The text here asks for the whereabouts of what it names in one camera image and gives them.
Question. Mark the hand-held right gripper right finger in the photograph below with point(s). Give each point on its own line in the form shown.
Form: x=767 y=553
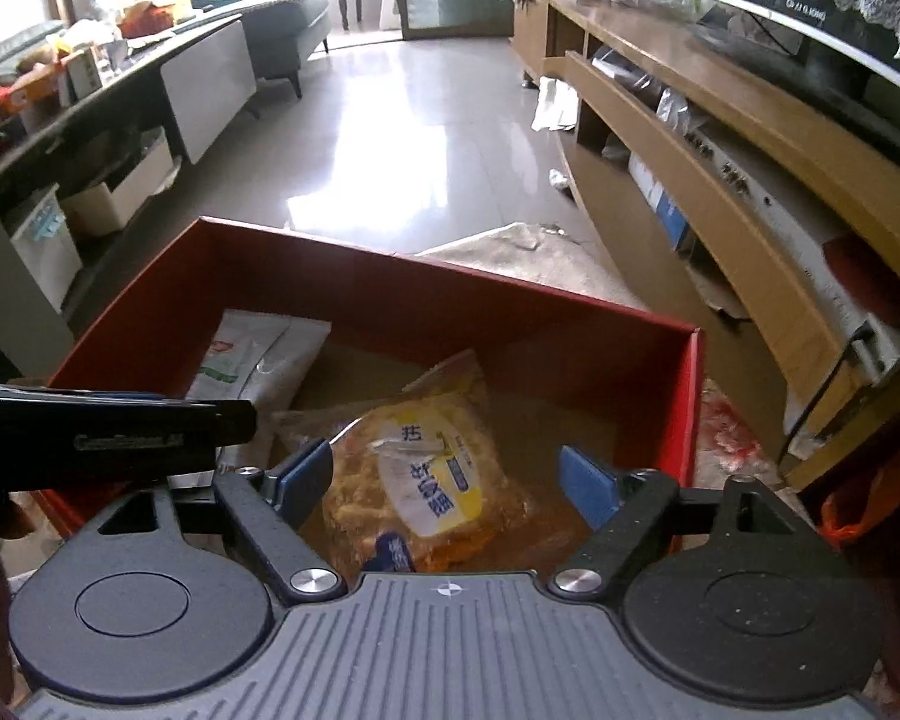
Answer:
x=585 y=487

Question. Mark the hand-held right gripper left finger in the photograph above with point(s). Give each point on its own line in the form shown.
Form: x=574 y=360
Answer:
x=307 y=480

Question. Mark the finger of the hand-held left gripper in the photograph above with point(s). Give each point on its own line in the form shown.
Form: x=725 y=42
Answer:
x=236 y=420

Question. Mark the yellow clear snack packet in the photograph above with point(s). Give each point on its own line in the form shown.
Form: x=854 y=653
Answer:
x=420 y=480

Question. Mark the red cardboard box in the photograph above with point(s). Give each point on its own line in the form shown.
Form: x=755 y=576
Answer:
x=495 y=315

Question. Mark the white green snack packet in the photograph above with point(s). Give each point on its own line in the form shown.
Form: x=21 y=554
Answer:
x=262 y=352

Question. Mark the white storage bin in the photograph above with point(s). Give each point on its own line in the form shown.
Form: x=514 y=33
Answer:
x=45 y=255

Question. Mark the floral tablecloth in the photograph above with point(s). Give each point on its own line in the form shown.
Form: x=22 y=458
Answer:
x=540 y=262

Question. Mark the torn cardboard piece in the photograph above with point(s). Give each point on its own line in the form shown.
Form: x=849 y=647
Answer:
x=720 y=292

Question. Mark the white open drawer box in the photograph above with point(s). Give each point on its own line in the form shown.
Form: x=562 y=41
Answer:
x=120 y=199

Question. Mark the wooden television stand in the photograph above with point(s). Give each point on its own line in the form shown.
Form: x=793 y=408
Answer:
x=720 y=240

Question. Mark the orange plastic bag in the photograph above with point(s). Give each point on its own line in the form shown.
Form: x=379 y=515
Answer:
x=870 y=502

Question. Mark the blue white box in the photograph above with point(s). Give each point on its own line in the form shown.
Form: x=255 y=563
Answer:
x=656 y=199

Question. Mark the white flat device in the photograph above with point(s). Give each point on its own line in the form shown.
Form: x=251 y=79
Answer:
x=780 y=210

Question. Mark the dark cabinet with white drawers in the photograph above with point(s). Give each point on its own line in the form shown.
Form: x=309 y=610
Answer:
x=82 y=101

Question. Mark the pile of boxes and packets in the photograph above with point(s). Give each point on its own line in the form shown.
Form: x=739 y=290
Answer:
x=37 y=86

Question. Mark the white paper sheet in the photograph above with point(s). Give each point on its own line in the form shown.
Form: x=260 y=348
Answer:
x=555 y=105

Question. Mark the silver foil bag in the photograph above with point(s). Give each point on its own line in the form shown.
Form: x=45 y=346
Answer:
x=679 y=112

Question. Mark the grey sofa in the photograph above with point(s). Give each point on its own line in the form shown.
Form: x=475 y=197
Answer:
x=285 y=22

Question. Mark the orange box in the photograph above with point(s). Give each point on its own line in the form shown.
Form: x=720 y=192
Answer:
x=154 y=15

